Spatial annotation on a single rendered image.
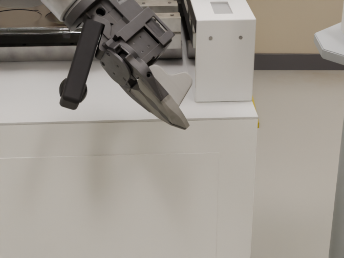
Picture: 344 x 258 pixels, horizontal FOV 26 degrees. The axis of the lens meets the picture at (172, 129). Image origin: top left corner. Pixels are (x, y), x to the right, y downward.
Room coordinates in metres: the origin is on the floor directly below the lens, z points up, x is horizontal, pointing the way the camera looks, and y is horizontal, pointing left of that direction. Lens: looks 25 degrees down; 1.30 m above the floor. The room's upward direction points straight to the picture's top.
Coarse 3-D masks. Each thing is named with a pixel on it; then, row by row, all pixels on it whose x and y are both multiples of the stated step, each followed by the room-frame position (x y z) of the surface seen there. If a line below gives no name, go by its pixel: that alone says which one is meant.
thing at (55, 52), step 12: (0, 48) 1.31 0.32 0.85; (12, 48) 1.31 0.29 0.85; (24, 48) 1.31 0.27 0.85; (36, 48) 1.31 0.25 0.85; (48, 48) 1.31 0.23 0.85; (60, 48) 1.31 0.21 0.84; (72, 48) 1.31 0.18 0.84; (96, 48) 1.32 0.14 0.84; (0, 60) 1.31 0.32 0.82; (12, 60) 1.31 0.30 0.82; (24, 60) 1.31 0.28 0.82; (36, 60) 1.31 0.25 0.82; (48, 60) 1.31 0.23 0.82; (60, 60) 1.31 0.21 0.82
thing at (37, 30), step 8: (0, 32) 1.25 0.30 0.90; (8, 32) 1.25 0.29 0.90; (16, 32) 1.25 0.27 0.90; (24, 32) 1.25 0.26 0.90; (32, 32) 1.25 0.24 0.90; (40, 32) 1.25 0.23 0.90; (48, 32) 1.25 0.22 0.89; (56, 32) 1.25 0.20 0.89; (64, 32) 1.26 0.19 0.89; (72, 32) 1.26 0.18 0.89; (80, 32) 1.26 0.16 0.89
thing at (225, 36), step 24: (192, 0) 1.23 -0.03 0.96; (216, 0) 1.23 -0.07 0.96; (240, 0) 1.23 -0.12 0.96; (216, 24) 1.12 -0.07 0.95; (240, 24) 1.12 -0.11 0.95; (216, 48) 1.12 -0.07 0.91; (240, 48) 1.12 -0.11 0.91; (216, 72) 1.12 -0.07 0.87; (240, 72) 1.12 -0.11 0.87; (216, 96) 1.12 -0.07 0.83; (240, 96) 1.12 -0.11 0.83
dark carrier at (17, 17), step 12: (0, 0) 1.45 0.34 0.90; (12, 0) 1.45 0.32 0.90; (24, 0) 1.45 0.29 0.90; (36, 0) 1.45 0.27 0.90; (0, 12) 1.36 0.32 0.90; (12, 12) 1.36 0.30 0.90; (24, 12) 1.36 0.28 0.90; (36, 12) 1.36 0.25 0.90; (48, 12) 1.36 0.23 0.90; (0, 24) 1.29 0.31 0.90; (12, 24) 1.29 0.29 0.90; (24, 24) 1.28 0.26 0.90; (36, 24) 1.28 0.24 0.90; (48, 24) 1.28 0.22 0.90; (60, 24) 1.28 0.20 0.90
